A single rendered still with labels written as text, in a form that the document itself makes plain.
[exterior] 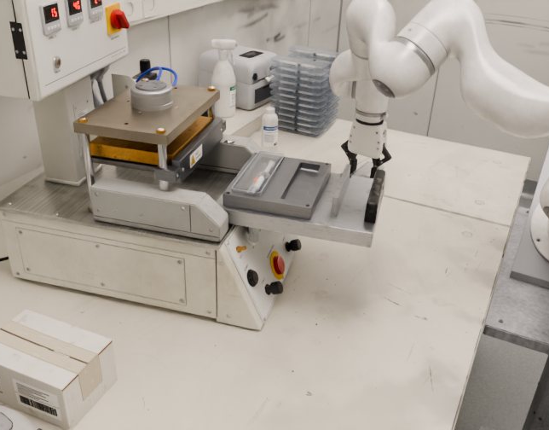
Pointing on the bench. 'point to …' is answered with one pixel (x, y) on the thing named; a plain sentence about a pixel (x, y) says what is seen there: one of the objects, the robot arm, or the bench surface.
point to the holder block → (286, 189)
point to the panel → (259, 263)
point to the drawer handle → (374, 196)
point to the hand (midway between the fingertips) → (363, 170)
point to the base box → (129, 268)
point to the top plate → (148, 111)
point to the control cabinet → (57, 68)
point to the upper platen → (113, 148)
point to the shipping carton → (49, 368)
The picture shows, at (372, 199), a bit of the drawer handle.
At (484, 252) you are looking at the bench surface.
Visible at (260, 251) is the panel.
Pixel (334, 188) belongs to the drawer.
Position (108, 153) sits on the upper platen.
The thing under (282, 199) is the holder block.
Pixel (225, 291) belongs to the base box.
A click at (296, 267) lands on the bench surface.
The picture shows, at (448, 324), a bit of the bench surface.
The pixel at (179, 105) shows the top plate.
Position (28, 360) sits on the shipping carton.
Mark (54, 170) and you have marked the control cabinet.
